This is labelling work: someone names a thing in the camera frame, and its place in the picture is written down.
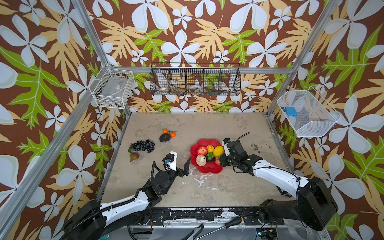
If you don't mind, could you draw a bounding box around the black pliers handle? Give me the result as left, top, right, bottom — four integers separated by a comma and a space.
182, 224, 204, 240

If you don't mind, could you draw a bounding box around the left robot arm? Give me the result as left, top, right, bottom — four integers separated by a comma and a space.
60, 153, 191, 240

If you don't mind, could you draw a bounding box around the aluminium rear crossbar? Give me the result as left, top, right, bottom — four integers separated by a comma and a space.
118, 65, 294, 75

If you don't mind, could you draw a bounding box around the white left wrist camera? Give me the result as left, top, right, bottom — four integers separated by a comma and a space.
163, 151, 178, 172

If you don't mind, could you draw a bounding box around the aluminium frame post left rear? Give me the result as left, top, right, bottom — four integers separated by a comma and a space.
71, 1, 132, 118

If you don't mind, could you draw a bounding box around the dark avocado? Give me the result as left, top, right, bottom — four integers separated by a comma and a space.
159, 133, 172, 142

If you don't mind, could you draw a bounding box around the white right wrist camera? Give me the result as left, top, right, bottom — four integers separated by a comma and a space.
222, 138, 231, 156

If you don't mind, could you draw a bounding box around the yellow lemon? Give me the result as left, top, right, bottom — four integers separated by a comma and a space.
213, 146, 225, 158

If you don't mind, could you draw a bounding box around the orange tangerine pair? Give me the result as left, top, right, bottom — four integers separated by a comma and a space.
163, 129, 176, 138

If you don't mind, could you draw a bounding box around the blue object in basket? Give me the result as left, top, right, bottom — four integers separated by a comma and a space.
284, 107, 298, 117

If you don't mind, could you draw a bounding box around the small yellow orange fruit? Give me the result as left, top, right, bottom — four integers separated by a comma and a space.
206, 145, 215, 153

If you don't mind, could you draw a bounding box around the red flower-shaped fruit bowl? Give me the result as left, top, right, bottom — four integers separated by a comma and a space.
190, 139, 223, 174

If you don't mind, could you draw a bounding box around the white mesh basket right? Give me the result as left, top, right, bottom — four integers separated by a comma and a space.
277, 87, 342, 138

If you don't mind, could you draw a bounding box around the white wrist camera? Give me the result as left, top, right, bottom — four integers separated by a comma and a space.
222, 138, 231, 156
163, 151, 178, 172

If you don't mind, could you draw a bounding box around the black grape bunch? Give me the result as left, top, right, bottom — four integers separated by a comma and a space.
129, 139, 155, 153

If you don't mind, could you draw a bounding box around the black handled screwdriver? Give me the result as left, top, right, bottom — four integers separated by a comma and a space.
196, 216, 244, 240

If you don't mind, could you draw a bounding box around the red green fig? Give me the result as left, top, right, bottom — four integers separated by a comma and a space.
130, 153, 139, 162

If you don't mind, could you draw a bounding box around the aluminium frame post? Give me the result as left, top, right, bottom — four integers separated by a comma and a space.
266, 0, 342, 116
71, 1, 132, 118

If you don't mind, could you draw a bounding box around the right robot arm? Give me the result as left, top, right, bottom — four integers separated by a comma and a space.
221, 138, 339, 231

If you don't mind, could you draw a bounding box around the white wire basket left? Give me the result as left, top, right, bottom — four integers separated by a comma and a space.
89, 64, 135, 109

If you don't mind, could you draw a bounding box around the black wire basket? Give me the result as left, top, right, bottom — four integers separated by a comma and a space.
149, 63, 242, 96

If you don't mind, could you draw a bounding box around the red strawberry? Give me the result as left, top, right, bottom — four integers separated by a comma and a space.
215, 157, 221, 166

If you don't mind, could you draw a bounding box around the red apple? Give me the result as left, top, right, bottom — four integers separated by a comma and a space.
197, 146, 209, 156

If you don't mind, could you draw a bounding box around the aluminium frame post right rear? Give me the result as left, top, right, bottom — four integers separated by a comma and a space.
266, 0, 342, 116

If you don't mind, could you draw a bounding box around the white garlic bulb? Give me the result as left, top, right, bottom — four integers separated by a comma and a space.
196, 155, 207, 167

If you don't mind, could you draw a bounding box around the aluminium frame beam left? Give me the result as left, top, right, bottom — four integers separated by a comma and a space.
1, 92, 92, 240

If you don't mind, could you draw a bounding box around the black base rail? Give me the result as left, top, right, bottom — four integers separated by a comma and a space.
143, 206, 265, 226

